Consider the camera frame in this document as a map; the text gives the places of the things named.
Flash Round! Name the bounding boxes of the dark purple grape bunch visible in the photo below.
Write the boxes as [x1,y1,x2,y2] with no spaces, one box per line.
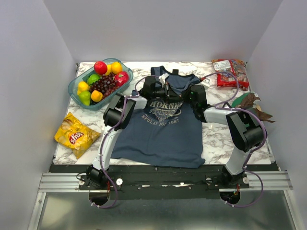
[90,73,119,95]

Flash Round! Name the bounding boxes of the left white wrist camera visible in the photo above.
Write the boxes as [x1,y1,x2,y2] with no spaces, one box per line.
[159,73,169,86]

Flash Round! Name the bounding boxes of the blue printed tank top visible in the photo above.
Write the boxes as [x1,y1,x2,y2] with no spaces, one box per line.
[111,66,205,168]

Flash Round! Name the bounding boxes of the orange fruit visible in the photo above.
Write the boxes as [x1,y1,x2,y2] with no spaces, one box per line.
[91,90,103,102]
[111,62,122,74]

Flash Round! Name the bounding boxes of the red apple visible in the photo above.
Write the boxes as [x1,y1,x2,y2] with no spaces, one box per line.
[94,61,108,75]
[114,71,129,87]

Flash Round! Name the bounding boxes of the orange fruit top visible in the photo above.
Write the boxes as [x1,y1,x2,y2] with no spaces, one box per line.
[111,62,122,74]

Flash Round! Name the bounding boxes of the green fruit middle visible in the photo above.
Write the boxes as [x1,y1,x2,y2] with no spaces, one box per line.
[87,73,100,86]

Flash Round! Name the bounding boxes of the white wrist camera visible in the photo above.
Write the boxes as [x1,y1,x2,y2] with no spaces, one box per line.
[202,79,211,87]
[159,73,169,86]

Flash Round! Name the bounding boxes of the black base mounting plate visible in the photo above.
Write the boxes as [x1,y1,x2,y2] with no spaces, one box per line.
[49,164,280,203]

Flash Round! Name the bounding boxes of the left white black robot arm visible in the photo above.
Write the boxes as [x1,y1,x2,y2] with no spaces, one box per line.
[86,73,178,189]

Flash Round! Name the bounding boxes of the aluminium rail frame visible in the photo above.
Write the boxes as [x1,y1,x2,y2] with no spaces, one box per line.
[28,171,304,230]

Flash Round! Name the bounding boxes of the red candy bag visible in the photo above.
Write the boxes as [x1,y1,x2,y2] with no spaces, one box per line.
[212,59,249,91]

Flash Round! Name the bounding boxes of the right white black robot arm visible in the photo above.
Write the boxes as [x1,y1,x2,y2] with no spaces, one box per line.
[184,85,267,188]

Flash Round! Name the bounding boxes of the yellow Lays chips bag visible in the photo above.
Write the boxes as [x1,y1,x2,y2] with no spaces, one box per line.
[54,112,100,159]

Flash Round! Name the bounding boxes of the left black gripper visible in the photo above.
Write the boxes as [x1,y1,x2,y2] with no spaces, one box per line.
[151,82,181,104]

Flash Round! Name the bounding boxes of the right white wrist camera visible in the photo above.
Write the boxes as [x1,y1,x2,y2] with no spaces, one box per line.
[202,79,211,87]

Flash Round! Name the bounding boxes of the green pear front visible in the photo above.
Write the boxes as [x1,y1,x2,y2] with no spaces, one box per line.
[79,91,91,106]

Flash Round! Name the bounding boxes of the yellow lemon left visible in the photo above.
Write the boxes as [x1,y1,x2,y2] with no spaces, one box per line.
[77,81,90,95]

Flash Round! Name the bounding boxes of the orange fruit front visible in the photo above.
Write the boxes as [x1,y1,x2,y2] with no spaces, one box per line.
[91,90,103,102]

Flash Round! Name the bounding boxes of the red apple right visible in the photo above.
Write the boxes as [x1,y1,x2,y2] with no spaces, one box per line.
[114,71,129,87]

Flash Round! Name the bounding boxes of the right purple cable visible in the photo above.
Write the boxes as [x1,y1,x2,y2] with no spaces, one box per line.
[200,70,268,208]

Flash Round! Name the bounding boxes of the red apple top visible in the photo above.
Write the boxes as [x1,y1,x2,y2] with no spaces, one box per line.
[94,61,108,75]

